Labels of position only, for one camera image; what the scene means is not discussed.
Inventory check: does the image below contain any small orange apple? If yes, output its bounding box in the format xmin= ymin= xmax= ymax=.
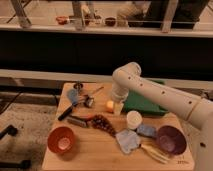
xmin=106 ymin=100 xmax=114 ymax=113

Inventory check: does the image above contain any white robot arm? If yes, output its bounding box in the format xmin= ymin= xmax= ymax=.
xmin=111 ymin=62 xmax=213 ymax=171

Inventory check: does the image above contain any purple bowl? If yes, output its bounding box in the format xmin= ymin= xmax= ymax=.
xmin=156 ymin=125 xmax=187 ymax=155

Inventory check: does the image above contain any orange bowl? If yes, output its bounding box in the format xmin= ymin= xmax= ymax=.
xmin=47 ymin=126 xmax=75 ymax=154

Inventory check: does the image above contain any dark background bowl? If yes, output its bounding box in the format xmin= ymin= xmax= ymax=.
xmin=105 ymin=17 xmax=116 ymax=27

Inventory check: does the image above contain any red background bowl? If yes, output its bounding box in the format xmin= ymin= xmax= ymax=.
xmin=56 ymin=16 xmax=68 ymax=25

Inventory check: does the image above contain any green plastic tray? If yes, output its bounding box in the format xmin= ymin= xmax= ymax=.
xmin=121 ymin=79 xmax=170 ymax=117

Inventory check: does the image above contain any white cup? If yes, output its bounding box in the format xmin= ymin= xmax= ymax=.
xmin=126 ymin=111 xmax=142 ymax=130

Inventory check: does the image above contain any dark red grape bunch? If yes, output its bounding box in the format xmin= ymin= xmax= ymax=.
xmin=91 ymin=115 xmax=116 ymax=137

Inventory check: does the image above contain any metal measuring cup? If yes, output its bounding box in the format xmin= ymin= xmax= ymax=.
xmin=83 ymin=86 xmax=103 ymax=108

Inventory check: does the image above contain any light blue cloth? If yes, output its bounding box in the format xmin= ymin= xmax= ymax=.
xmin=116 ymin=129 xmax=141 ymax=154

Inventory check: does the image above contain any small blue sponge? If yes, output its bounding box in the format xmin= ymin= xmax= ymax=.
xmin=136 ymin=124 xmax=156 ymax=138

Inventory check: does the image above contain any red handled peeler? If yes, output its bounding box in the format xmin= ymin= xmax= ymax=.
xmin=67 ymin=115 xmax=93 ymax=128

